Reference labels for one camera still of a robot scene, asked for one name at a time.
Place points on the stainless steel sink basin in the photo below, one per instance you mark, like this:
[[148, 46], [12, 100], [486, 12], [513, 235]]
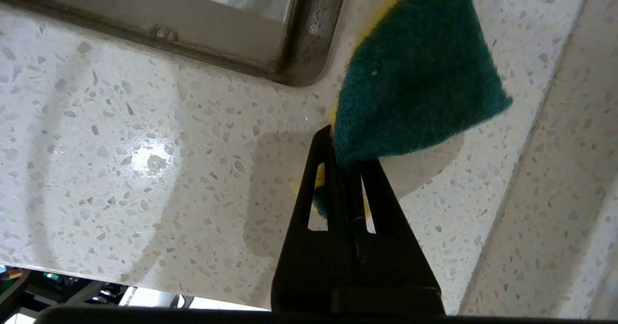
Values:
[[193, 15]]

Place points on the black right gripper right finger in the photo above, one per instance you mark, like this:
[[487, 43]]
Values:
[[400, 280]]

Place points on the green and yellow sponge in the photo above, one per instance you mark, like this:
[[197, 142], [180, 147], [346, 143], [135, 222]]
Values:
[[420, 73]]

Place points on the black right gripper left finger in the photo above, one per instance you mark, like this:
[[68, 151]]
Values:
[[304, 275]]

